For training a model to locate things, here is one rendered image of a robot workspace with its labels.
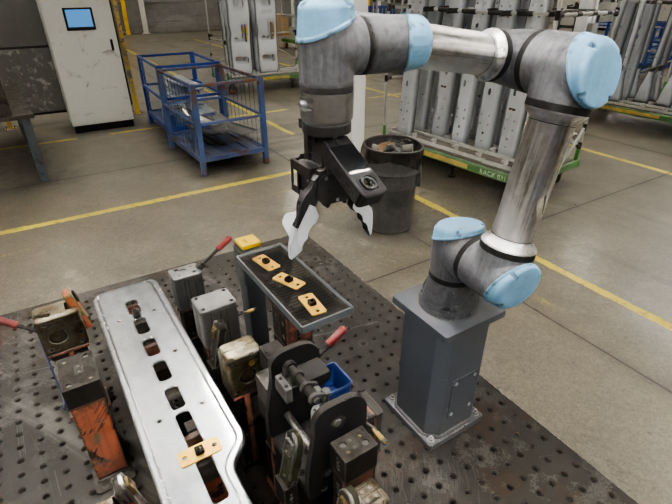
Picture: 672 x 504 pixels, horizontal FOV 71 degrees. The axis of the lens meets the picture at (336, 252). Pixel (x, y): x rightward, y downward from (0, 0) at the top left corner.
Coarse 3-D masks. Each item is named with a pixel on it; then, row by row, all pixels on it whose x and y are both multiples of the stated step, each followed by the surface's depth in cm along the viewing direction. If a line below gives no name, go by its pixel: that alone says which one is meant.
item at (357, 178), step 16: (336, 144) 66; (352, 144) 67; (336, 160) 64; (352, 160) 65; (336, 176) 65; (352, 176) 63; (368, 176) 64; (352, 192) 63; (368, 192) 62; (384, 192) 64
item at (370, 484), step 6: (366, 480) 81; (372, 480) 80; (360, 486) 80; (366, 486) 80; (372, 486) 80; (378, 486) 80; (360, 492) 79; (366, 492) 79; (372, 492) 79; (378, 492) 79; (384, 492) 79; (366, 498) 78; (372, 498) 78; (378, 498) 78; (384, 498) 78
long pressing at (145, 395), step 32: (128, 288) 144; (160, 288) 143; (128, 320) 130; (160, 320) 130; (128, 352) 119; (160, 352) 119; (192, 352) 118; (128, 384) 109; (160, 384) 109; (192, 384) 109; (160, 416) 101; (192, 416) 101; (224, 416) 101; (160, 448) 94; (224, 448) 94; (160, 480) 88; (192, 480) 88; (224, 480) 88
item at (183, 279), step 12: (192, 264) 144; (180, 276) 138; (192, 276) 139; (180, 288) 139; (192, 288) 141; (204, 288) 144; (180, 300) 141; (180, 312) 148; (192, 312) 146; (192, 324) 148; (192, 336) 149; (204, 360) 156
